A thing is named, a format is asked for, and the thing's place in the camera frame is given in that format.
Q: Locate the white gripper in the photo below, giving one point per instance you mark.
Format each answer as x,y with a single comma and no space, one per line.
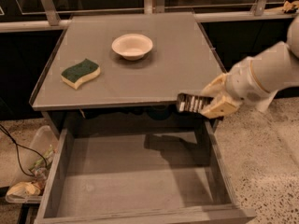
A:
242,81

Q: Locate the black rxbar chocolate bar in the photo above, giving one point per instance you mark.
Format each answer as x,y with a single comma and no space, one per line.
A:
192,103

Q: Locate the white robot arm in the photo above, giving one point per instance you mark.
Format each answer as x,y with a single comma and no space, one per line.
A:
277,68

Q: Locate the open grey top drawer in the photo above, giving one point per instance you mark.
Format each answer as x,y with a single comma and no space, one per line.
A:
142,178

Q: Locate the grey cabinet with top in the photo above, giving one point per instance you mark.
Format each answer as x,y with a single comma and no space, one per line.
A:
181,61

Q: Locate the white paper bowl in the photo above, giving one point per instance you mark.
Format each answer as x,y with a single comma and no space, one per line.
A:
132,47

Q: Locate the green yellow sponge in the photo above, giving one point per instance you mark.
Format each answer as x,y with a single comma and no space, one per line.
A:
80,73

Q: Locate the crumpled wrappers in bin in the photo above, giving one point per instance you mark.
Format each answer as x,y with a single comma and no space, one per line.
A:
38,172

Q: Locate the clear plastic bin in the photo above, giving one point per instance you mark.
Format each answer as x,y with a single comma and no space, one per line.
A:
43,138

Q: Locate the metal railing with glass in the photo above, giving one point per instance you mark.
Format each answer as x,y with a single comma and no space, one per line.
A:
39,15

